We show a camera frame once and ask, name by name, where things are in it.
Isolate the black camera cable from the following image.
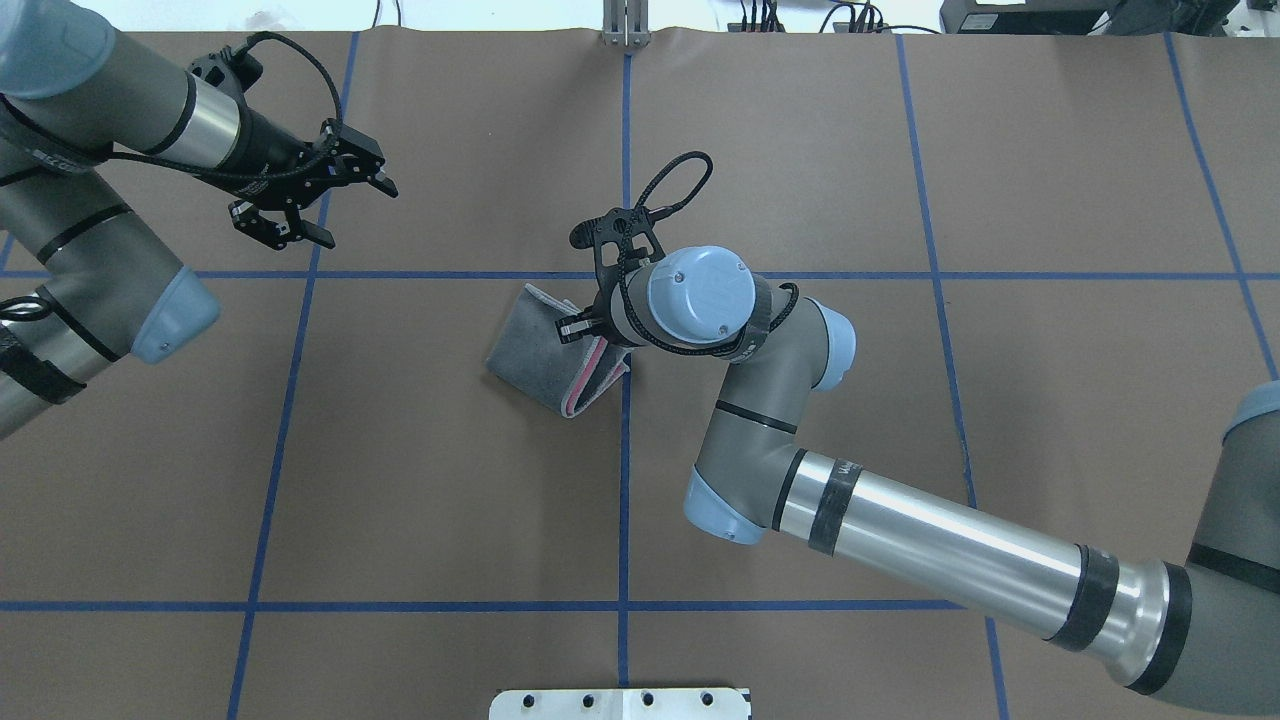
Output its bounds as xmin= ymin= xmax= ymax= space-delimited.
xmin=600 ymin=150 xmax=801 ymax=361
xmin=100 ymin=29 xmax=346 ymax=186

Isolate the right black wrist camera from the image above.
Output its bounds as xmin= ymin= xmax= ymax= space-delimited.
xmin=570 ymin=206 xmax=677 ymax=281

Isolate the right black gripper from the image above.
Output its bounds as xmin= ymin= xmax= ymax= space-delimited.
xmin=556 ymin=300 xmax=626 ymax=347

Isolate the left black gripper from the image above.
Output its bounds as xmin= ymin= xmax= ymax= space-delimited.
xmin=228 ymin=118 xmax=399 ymax=251

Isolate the pink and grey towel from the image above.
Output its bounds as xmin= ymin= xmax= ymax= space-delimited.
xmin=485 ymin=284 xmax=630 ymax=419

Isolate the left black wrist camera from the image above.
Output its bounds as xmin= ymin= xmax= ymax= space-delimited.
xmin=187 ymin=44 xmax=264 ymax=99

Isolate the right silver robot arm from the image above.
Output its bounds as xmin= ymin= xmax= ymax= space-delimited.
xmin=556 ymin=246 xmax=1279 ymax=716

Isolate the aluminium frame post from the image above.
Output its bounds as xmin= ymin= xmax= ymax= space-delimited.
xmin=600 ymin=0 xmax=652 ymax=51

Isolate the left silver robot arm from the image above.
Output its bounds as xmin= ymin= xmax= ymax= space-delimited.
xmin=1 ymin=1 xmax=398 ymax=436

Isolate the white camera mast with base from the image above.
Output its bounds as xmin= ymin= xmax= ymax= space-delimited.
xmin=488 ymin=687 xmax=754 ymax=719

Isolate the black box with label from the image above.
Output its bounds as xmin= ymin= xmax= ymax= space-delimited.
xmin=938 ymin=1 xmax=1111 ymax=36

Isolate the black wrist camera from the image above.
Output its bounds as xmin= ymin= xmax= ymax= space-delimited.
xmin=570 ymin=206 xmax=677 ymax=281
xmin=187 ymin=44 xmax=264 ymax=99

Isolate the left black camera cable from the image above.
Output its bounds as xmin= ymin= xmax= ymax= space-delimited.
xmin=100 ymin=29 xmax=346 ymax=186

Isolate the right black camera cable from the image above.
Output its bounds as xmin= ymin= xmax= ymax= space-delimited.
xmin=600 ymin=150 xmax=801 ymax=361

